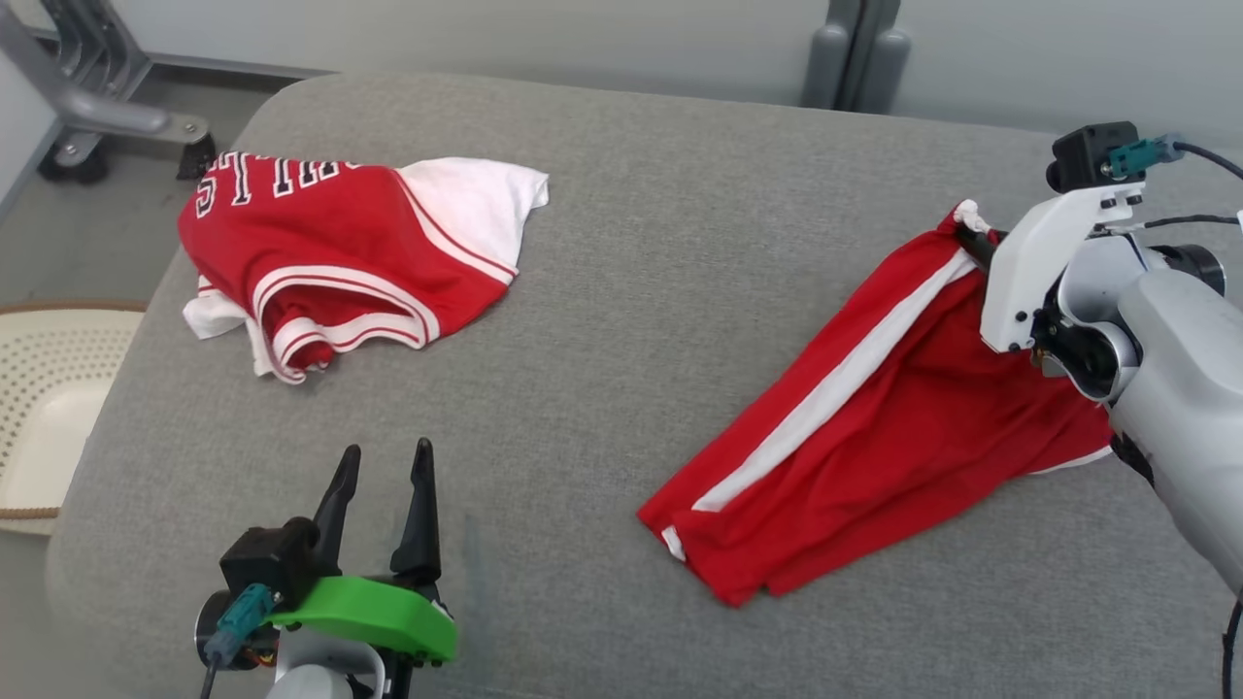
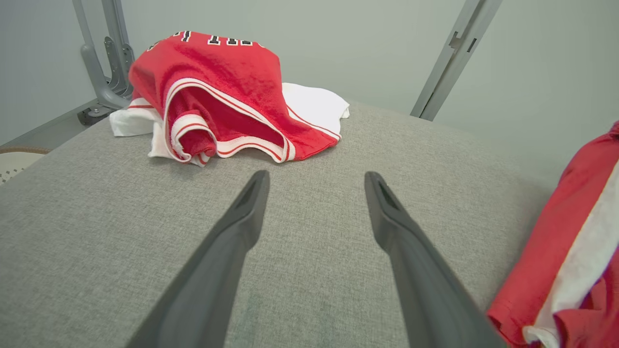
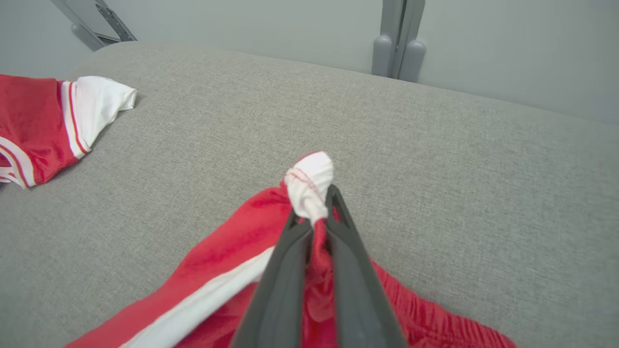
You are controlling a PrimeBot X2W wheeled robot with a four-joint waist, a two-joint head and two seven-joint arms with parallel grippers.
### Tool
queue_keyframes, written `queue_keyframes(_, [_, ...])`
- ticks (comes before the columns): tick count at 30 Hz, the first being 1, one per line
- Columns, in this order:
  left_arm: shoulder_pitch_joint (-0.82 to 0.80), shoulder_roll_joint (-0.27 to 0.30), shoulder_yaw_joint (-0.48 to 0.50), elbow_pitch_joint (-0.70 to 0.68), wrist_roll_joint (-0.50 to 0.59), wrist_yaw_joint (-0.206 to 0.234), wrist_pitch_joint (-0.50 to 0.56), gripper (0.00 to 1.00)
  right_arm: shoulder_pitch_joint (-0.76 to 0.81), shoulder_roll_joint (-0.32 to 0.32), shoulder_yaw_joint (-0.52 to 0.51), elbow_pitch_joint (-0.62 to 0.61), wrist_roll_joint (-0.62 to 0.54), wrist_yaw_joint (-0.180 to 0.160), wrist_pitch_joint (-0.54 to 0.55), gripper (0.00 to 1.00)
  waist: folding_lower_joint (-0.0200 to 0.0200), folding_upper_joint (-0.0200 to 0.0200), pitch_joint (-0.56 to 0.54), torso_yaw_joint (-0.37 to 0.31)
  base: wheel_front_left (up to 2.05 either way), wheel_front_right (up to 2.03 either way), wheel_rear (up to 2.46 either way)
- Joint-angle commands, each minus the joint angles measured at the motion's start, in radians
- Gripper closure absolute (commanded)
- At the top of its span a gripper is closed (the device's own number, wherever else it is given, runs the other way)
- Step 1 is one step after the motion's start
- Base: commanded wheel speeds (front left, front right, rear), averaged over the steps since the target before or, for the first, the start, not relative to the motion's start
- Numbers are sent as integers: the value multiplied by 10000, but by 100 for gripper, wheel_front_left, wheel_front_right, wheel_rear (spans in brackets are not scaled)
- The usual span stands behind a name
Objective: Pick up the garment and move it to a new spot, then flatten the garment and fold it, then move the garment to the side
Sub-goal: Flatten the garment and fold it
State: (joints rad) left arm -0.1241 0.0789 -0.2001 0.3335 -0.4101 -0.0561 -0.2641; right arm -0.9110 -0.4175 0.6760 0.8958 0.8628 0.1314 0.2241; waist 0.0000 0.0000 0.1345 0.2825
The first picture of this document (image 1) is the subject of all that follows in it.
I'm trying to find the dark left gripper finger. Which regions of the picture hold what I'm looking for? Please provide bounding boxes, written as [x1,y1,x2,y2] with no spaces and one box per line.
[311,445,362,574]
[390,437,443,585]

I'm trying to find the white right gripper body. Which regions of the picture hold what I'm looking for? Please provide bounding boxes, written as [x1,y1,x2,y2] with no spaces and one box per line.
[979,184,1147,355]

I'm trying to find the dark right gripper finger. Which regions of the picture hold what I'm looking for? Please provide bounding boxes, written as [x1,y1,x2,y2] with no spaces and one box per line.
[957,225,999,273]

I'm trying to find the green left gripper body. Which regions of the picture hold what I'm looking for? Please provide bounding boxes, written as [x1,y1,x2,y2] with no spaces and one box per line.
[264,558,459,669]

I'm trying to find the red shorts with white stripe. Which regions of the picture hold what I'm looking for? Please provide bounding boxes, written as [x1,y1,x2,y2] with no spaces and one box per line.
[636,202,1118,608]

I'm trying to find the red white lettered jersey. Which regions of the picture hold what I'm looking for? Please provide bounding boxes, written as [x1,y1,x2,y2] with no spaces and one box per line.
[178,150,551,385]

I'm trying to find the grey fabric sofa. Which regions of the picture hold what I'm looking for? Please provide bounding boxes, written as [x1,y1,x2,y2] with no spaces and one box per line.
[44,70,1243,699]

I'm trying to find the cream perforated laundry basket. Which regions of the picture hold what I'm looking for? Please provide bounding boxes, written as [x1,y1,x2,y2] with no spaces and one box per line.
[0,301,147,535]

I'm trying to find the grey metal wheeled stand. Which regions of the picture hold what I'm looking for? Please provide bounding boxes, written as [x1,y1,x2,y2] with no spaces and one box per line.
[0,0,219,185]

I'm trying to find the left cable with teal plug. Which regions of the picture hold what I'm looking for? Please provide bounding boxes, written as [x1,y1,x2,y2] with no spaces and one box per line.
[199,582,276,699]

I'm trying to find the cable with teal plug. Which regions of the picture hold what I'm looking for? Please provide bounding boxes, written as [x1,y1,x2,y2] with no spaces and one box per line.
[199,582,276,699]
[1110,134,1243,183]

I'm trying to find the right cable with teal plug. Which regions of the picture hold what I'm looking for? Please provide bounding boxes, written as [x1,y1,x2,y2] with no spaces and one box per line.
[1110,134,1243,183]

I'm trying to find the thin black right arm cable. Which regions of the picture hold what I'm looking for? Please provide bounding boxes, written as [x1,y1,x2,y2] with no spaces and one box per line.
[1144,212,1243,234]

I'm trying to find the grey partition post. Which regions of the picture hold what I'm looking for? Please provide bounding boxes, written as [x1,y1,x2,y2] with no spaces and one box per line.
[801,0,914,116]

